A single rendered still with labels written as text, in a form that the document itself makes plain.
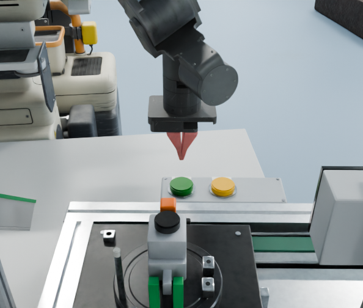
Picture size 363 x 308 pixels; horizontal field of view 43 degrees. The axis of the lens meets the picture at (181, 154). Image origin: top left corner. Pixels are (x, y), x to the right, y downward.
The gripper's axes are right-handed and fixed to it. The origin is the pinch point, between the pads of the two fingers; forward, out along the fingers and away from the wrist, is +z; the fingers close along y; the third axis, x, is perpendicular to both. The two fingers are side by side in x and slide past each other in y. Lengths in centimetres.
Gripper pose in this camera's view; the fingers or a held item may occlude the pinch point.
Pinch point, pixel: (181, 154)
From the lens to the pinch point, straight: 75.0
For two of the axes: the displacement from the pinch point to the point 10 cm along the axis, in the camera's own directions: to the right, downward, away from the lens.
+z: -0.1, 8.0, 6.0
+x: -0.2, -6.0, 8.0
